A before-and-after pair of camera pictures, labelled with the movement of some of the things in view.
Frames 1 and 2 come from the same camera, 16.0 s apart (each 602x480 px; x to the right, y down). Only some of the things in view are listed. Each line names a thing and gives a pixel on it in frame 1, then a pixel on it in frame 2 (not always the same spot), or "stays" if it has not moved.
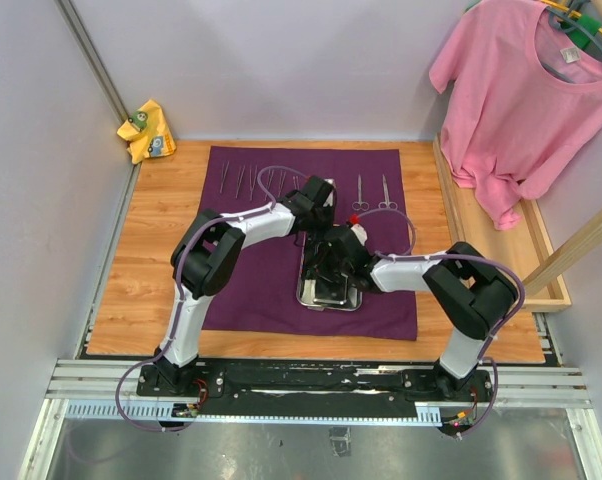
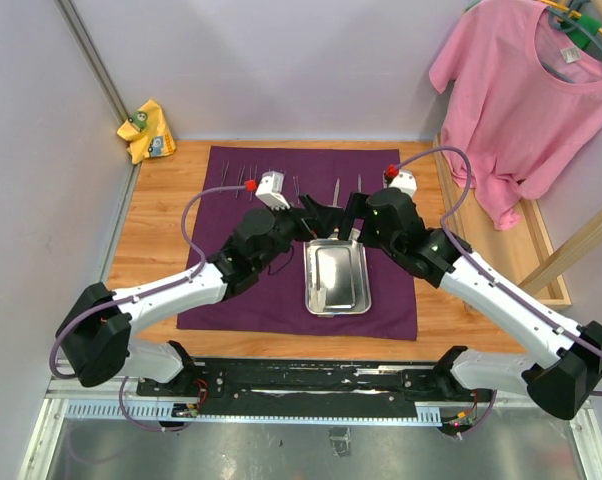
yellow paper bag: x=148 y=133 stays
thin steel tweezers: x=224 y=175 stays
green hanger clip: x=588 y=22 stays
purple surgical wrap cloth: x=369 y=194 stays
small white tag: x=309 y=291 to x=318 y=299
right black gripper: x=323 y=254 to x=356 y=208
